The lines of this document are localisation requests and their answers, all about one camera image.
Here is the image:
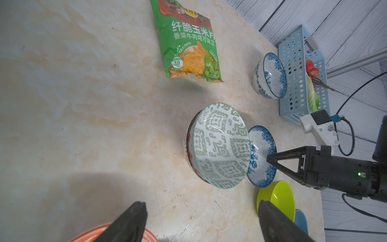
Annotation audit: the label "orange leaf pattern bowl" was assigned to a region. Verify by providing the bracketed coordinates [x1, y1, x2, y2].
[71, 223, 158, 242]

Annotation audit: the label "red strawberries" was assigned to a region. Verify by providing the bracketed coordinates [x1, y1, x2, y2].
[305, 59, 319, 78]

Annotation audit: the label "light blue plastic basket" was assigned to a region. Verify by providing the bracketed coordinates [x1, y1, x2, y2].
[278, 25, 328, 126]

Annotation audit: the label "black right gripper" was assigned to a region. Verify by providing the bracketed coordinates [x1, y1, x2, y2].
[267, 146, 387, 203]

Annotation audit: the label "green corn chips bag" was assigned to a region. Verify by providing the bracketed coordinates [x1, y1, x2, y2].
[151, 0, 222, 83]

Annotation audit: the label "green lettuce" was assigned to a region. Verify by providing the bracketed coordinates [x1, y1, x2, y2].
[306, 76, 320, 113]

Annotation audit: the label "green patterned white bowl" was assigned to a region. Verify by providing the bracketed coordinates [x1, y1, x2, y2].
[191, 102, 251, 189]

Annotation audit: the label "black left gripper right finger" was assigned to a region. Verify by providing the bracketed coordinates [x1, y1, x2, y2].
[258, 201, 314, 242]

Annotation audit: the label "maroon patterned white bowl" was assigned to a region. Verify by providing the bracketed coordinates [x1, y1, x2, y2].
[183, 111, 209, 184]

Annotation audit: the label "slate blue plastic bowl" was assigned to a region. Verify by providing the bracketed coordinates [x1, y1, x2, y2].
[294, 209, 309, 235]

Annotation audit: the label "blue floral bowl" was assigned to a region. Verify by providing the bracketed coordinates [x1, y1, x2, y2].
[247, 126, 277, 188]
[252, 52, 288, 99]

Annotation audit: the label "aluminium frame post right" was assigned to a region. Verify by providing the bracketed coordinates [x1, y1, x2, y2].
[326, 48, 387, 79]

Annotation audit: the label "lime green plastic bowl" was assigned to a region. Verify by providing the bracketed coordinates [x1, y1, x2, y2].
[257, 180, 296, 222]

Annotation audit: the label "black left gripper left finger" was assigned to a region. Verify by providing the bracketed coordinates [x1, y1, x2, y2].
[94, 201, 148, 242]

